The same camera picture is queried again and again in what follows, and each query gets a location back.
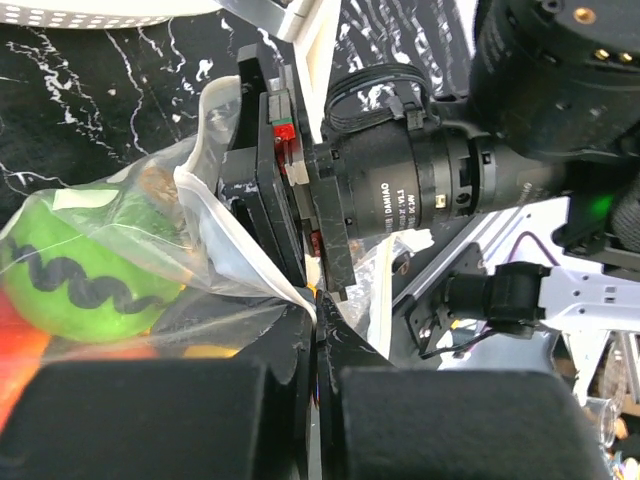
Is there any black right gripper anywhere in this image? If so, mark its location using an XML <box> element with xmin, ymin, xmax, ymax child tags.
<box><xmin>217</xmin><ymin>44</ymin><xmax>567</xmax><ymax>295</ymax></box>

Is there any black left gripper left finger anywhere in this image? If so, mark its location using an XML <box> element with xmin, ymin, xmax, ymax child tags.
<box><xmin>1</xmin><ymin>306</ymin><xmax>314</xmax><ymax>479</ymax></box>

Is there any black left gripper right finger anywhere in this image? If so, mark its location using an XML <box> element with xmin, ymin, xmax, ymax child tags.
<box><xmin>316</xmin><ymin>292</ymin><xmax>609</xmax><ymax>479</ymax></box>

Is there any clear zip top bag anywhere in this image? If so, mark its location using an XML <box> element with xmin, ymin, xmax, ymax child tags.
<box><xmin>0</xmin><ymin>74</ymin><xmax>434</xmax><ymax>361</ymax></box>

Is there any green fake watermelon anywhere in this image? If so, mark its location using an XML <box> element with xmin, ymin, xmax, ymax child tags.
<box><xmin>1</xmin><ymin>184</ymin><xmax>183</xmax><ymax>343</ymax></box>

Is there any red fake tomato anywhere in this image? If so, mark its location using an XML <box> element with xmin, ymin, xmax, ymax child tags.
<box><xmin>0</xmin><ymin>292</ymin><xmax>51</xmax><ymax>427</ymax></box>

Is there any yellow fake lemon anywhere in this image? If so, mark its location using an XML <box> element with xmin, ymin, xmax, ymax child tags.
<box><xmin>183</xmin><ymin>345</ymin><xmax>239</xmax><ymax>358</ymax></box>

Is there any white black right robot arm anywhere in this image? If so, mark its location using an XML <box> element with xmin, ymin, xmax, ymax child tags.
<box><xmin>215</xmin><ymin>1</ymin><xmax>639</xmax><ymax>356</ymax></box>

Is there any white perforated plastic basket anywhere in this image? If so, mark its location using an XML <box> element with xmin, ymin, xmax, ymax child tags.
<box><xmin>1</xmin><ymin>0</ymin><xmax>221</xmax><ymax>30</ymax></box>

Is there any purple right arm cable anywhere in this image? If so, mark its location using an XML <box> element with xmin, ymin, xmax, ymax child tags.
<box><xmin>509</xmin><ymin>230</ymin><xmax>561</xmax><ymax>266</ymax></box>

